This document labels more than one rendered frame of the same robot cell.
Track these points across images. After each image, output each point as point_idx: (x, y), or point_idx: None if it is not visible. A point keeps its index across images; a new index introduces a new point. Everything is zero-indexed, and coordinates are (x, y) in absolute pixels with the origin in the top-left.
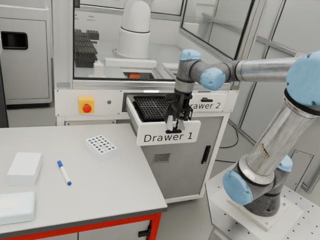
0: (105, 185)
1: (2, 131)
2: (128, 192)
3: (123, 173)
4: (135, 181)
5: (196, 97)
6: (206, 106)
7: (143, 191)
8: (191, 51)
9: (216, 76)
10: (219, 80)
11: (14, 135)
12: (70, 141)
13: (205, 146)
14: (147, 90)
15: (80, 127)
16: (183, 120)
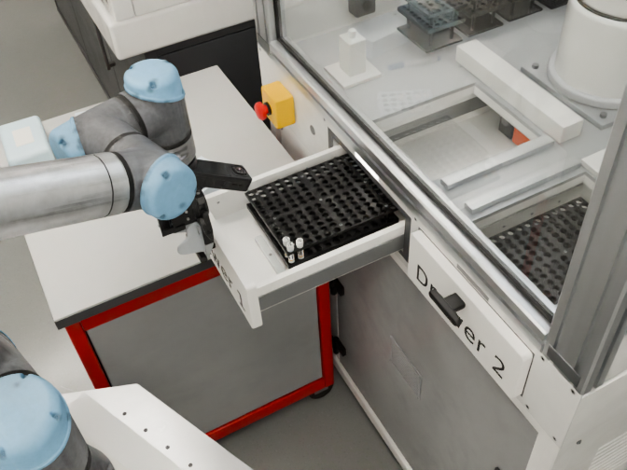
0: (97, 224)
1: (211, 73)
2: (85, 257)
3: (137, 239)
4: (115, 260)
5: (442, 278)
6: (466, 332)
7: (89, 277)
8: (148, 69)
9: (50, 140)
10: (61, 155)
11: (205, 87)
12: (213, 147)
13: (495, 465)
14: (360, 157)
15: (268, 144)
16: (187, 234)
